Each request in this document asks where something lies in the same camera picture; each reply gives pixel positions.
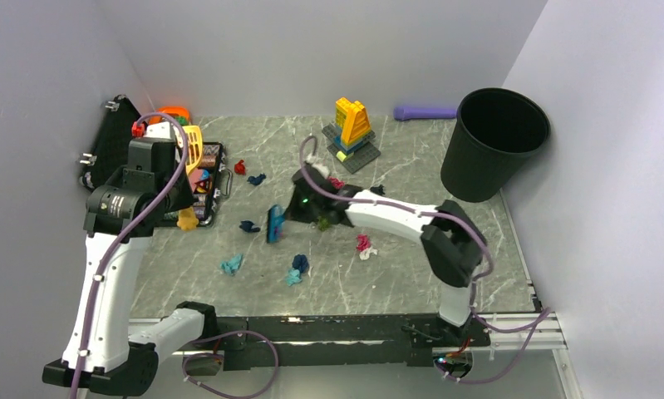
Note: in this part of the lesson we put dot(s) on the yellow block tower on plate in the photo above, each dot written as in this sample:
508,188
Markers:
350,136

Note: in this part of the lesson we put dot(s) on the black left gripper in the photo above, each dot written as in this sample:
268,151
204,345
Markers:
187,198

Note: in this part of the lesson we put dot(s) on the navy scrap front centre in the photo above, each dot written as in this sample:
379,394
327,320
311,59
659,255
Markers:
300,263

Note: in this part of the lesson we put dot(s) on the teal scrap front centre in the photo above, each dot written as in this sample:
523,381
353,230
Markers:
294,277

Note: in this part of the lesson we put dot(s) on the black crumpled paper scrap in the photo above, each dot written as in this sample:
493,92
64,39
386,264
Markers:
378,190

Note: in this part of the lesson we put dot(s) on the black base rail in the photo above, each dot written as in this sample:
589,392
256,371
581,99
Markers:
413,339

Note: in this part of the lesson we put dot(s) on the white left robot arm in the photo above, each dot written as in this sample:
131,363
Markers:
121,216

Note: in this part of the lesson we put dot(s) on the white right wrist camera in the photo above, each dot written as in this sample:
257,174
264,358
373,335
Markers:
316,163

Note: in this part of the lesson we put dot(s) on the magenta scrap under scoop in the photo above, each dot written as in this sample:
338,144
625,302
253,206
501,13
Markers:
363,243

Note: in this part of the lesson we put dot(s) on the white scrap under scoop handle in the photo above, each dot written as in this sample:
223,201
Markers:
365,254

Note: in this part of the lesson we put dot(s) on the small dark blue paper scrap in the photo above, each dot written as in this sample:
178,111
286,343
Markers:
256,180

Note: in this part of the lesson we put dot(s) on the yellow slotted plastic scoop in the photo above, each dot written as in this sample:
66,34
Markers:
187,219

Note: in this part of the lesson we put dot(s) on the pink crumpled paper scrap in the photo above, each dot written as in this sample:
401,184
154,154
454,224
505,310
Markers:
337,184

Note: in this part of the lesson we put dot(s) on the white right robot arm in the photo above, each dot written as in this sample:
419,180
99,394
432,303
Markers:
451,242

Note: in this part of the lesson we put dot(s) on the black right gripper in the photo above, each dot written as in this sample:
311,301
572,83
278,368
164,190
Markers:
293,213

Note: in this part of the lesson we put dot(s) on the green crumpled paper scrap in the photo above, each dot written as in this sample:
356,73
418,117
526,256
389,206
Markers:
323,224

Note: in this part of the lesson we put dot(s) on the purple cylinder tube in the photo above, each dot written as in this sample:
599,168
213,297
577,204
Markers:
407,113

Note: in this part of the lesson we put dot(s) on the blue hand brush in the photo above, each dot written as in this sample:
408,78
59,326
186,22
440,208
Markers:
275,221

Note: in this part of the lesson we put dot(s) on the red crumpled paper scrap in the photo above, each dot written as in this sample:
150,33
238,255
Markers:
240,168

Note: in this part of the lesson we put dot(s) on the black poker chip case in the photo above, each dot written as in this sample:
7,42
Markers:
110,150

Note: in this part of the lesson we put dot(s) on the black ribbed waste bin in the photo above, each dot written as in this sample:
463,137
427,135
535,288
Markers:
497,131

